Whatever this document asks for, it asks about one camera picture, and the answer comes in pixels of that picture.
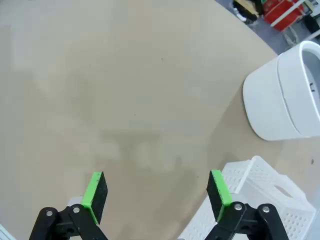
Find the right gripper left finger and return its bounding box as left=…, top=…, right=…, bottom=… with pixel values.
left=28, top=171, right=110, bottom=240

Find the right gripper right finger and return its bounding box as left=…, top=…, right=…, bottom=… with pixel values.
left=203, top=169, right=290, bottom=240

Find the white perforated plastic basket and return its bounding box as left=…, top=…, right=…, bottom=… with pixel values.
left=177, top=155, right=317, bottom=240

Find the white lidded trash bin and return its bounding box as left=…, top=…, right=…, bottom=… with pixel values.
left=242, top=39, right=320, bottom=141

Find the black and wood stand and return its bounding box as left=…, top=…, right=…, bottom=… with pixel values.
left=233, top=0, right=259, bottom=25

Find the red recycling bag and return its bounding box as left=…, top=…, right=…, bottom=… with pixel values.
left=263, top=0, right=305, bottom=33

